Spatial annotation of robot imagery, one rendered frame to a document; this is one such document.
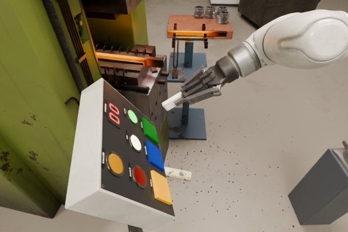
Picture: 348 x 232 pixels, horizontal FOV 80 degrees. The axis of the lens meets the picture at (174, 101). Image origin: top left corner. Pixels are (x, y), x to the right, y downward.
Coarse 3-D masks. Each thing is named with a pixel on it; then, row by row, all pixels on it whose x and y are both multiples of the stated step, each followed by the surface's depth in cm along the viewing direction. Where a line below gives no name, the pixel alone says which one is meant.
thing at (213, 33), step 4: (168, 32) 142; (172, 32) 142; (176, 32) 141; (180, 32) 141; (184, 32) 141; (188, 32) 141; (192, 32) 141; (196, 32) 141; (200, 32) 141; (204, 32) 141; (208, 32) 141; (212, 32) 140; (216, 32) 140; (220, 32) 140; (224, 32) 140; (212, 36) 141; (216, 36) 142; (220, 36) 142; (224, 36) 142
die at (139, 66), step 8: (144, 56) 109; (104, 64) 103; (112, 64) 103; (120, 64) 103; (128, 64) 103; (136, 64) 103; (104, 72) 100; (112, 72) 100; (120, 72) 100; (128, 72) 100; (136, 72) 100; (144, 72) 107; (112, 80) 101; (120, 80) 100; (128, 80) 99; (136, 80) 98
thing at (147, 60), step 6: (102, 54) 107; (108, 54) 107; (114, 54) 107; (126, 60) 105; (132, 60) 104; (138, 60) 103; (144, 60) 102; (150, 60) 103; (156, 60) 101; (162, 60) 101; (150, 66) 104; (156, 66) 104; (162, 66) 104
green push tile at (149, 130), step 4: (144, 120) 69; (144, 124) 67; (148, 124) 70; (144, 128) 66; (148, 128) 68; (152, 128) 71; (144, 132) 65; (148, 132) 66; (152, 132) 69; (148, 136) 66; (152, 136) 68; (156, 136) 71; (152, 140) 67; (156, 140) 69
